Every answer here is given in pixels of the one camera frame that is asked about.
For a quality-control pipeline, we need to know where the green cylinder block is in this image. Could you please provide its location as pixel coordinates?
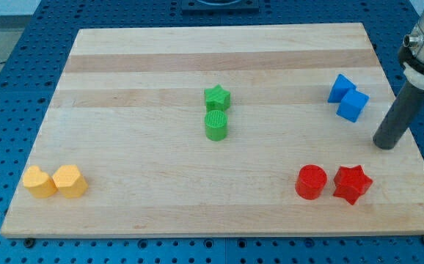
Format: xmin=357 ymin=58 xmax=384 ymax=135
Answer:
xmin=205 ymin=110 xmax=228 ymax=142

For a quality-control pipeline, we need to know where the red star block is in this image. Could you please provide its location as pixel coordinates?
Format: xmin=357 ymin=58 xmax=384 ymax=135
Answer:
xmin=333 ymin=165 xmax=373 ymax=205

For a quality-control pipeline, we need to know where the red cylinder block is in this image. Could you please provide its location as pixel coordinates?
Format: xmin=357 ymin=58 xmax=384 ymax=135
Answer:
xmin=295 ymin=164 xmax=327 ymax=200

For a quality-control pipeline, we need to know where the blue cube block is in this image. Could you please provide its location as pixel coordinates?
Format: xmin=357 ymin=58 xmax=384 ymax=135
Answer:
xmin=336 ymin=89 xmax=369 ymax=122

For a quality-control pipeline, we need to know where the green star block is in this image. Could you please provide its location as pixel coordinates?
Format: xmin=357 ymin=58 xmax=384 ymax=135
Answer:
xmin=204 ymin=84 xmax=231 ymax=111

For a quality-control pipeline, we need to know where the yellow hexagon block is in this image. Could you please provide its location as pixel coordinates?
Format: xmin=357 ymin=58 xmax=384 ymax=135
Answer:
xmin=53 ymin=164 xmax=88 ymax=199

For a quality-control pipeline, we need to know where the yellow heart block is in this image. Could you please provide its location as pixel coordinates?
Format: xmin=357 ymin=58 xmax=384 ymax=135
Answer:
xmin=23 ymin=166 xmax=58 ymax=199

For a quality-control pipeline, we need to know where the blue triangle block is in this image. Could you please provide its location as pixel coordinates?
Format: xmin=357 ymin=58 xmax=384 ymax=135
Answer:
xmin=327 ymin=74 xmax=357 ymax=103

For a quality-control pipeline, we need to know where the wooden board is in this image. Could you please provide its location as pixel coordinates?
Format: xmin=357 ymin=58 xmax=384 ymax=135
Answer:
xmin=1 ymin=23 xmax=424 ymax=238

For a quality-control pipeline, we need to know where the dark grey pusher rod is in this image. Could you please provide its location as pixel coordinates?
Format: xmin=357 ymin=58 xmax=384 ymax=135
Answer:
xmin=373 ymin=81 xmax=424 ymax=150

